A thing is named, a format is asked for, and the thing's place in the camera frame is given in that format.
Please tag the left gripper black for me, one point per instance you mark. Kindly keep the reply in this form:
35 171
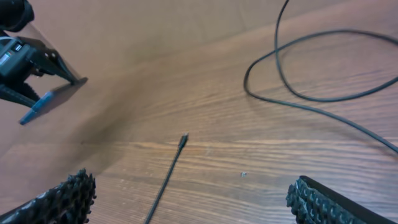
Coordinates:
22 57

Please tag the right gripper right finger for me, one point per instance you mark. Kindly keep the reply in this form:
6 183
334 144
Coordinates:
313 203

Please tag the Samsung Galaxy smartphone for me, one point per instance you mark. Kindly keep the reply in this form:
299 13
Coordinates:
52 99

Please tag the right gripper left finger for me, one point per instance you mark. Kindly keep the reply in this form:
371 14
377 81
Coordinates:
68 203

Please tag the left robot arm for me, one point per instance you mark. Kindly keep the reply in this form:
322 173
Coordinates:
15 15

